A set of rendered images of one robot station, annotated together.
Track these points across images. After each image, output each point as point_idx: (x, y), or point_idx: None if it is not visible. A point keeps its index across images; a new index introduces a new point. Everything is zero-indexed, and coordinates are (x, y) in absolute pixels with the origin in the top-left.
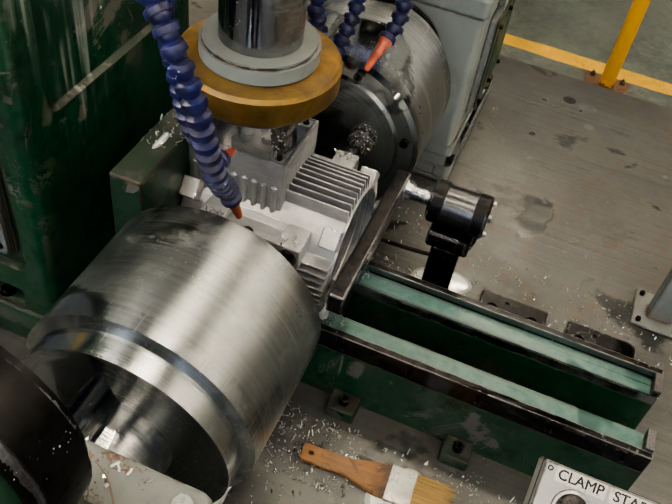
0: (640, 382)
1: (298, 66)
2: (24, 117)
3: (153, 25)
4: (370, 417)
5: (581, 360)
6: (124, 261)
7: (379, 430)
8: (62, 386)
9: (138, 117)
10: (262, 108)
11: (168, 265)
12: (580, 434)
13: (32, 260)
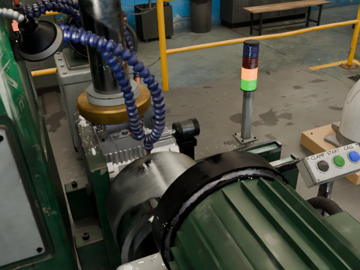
0: (273, 146)
1: (137, 88)
2: (46, 165)
3: (40, 120)
4: None
5: (254, 151)
6: (142, 185)
7: None
8: (157, 249)
9: (53, 164)
10: (139, 107)
11: (160, 173)
12: (278, 167)
13: (59, 245)
